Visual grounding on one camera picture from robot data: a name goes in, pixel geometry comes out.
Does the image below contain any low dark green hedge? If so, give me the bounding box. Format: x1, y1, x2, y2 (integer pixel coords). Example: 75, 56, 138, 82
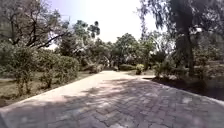
118, 63, 137, 72

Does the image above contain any pale green bush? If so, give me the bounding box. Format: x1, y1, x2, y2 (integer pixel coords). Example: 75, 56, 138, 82
87, 62, 105, 75

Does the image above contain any row of trees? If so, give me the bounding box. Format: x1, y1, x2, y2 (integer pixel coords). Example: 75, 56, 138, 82
99, 31, 175, 72

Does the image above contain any small yellow-green bush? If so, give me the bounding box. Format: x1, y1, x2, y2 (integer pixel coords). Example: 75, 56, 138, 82
134, 63, 146, 76

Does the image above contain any grey-red brick paved path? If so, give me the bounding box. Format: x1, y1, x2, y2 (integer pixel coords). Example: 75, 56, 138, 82
0, 69, 224, 128

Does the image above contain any grass ground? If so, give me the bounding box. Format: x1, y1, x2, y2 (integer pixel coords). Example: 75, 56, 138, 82
0, 70, 97, 108
128, 68, 157, 77

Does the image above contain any tall dark-trunked tree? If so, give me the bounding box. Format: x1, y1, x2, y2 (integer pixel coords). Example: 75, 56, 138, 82
55, 19, 102, 72

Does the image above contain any large drooping tree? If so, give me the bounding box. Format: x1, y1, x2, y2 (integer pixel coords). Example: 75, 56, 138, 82
137, 0, 224, 80

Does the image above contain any large tree with bare branches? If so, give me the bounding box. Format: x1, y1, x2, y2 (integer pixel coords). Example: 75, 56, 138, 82
0, 0, 73, 52

